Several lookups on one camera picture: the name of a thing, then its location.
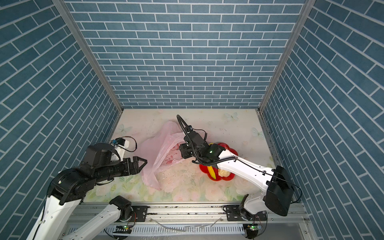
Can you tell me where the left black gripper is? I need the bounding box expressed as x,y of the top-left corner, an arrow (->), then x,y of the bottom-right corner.
95,155 -> 150,184

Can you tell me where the red flower-shaped plate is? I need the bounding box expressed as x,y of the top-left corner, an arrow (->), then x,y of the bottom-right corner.
199,143 -> 238,182

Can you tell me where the yellow fake banana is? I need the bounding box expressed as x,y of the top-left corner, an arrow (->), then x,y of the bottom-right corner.
207,166 -> 216,180

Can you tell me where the pink plastic bag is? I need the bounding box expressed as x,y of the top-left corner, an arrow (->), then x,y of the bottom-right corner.
137,121 -> 185,190

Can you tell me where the large cream fake bun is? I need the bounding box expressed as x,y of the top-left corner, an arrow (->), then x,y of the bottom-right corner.
218,169 -> 231,178

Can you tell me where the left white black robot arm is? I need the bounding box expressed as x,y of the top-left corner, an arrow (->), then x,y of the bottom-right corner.
27,156 -> 148,240

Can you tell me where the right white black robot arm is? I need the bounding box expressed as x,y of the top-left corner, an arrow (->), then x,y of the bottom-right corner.
180,131 -> 295,219

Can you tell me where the right black corrugated cable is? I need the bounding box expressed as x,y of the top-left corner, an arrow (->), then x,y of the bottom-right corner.
176,114 -> 238,166

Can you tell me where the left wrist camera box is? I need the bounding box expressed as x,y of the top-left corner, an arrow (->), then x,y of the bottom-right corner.
83,138 -> 130,169

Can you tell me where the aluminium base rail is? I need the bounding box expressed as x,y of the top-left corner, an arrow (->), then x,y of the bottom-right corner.
101,202 -> 316,240

